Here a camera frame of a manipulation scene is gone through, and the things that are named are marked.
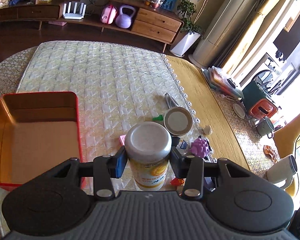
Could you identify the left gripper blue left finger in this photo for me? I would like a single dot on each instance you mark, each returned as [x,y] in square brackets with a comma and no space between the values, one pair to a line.
[106,167]

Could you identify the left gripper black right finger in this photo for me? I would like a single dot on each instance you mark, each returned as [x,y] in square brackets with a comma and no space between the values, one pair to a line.
[189,168]

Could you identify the red candy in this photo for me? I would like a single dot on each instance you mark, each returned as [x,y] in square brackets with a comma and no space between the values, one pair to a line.
[177,182]

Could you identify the purple spiky toy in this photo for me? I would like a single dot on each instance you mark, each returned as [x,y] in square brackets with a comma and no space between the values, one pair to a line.
[200,147]

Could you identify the white yellow-label bottle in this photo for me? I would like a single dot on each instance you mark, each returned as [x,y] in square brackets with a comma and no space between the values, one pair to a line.
[148,145]

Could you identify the silver nail clipper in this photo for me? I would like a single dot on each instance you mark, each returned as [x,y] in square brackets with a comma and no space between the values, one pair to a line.
[170,101]

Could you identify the small white figurine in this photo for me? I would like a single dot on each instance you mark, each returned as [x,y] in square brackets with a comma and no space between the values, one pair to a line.
[206,130]

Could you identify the small green object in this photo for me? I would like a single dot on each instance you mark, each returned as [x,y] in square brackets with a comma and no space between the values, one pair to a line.
[158,118]

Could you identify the white round coaster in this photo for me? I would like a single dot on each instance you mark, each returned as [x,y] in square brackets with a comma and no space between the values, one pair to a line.
[238,110]

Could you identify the red metal tin box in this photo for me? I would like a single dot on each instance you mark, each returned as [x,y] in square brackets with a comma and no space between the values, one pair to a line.
[38,131]

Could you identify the white quilted mat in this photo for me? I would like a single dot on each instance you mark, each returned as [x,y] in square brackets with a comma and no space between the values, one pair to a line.
[117,86]

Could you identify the green mug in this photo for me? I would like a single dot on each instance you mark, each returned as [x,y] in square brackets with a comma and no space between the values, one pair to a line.
[265,127]

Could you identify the stack of colourful folders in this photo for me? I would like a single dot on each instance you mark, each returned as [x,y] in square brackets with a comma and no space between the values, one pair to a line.
[219,80]

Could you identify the orange tissue box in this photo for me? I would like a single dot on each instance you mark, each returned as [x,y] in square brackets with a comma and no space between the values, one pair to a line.
[263,108]

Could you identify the white planter pot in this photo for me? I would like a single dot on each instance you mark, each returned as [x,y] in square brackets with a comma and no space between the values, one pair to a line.
[183,42]

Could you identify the purple kettlebell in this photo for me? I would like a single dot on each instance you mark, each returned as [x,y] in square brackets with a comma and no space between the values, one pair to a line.
[123,20]

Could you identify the wooden TV cabinet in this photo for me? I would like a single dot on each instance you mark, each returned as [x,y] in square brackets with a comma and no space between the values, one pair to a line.
[153,23]

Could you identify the pink small case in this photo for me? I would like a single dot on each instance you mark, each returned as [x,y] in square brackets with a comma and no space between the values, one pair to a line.
[108,14]

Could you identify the white router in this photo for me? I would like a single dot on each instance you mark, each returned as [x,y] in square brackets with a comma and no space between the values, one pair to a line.
[74,10]

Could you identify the green potted tree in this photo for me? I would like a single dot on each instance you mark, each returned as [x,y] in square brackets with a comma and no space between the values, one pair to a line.
[192,2]

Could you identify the white standing air conditioner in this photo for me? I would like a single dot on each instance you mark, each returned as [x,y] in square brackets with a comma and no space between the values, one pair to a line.
[224,33]

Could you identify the blue picture card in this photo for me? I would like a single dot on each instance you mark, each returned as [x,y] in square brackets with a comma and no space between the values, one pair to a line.
[168,5]

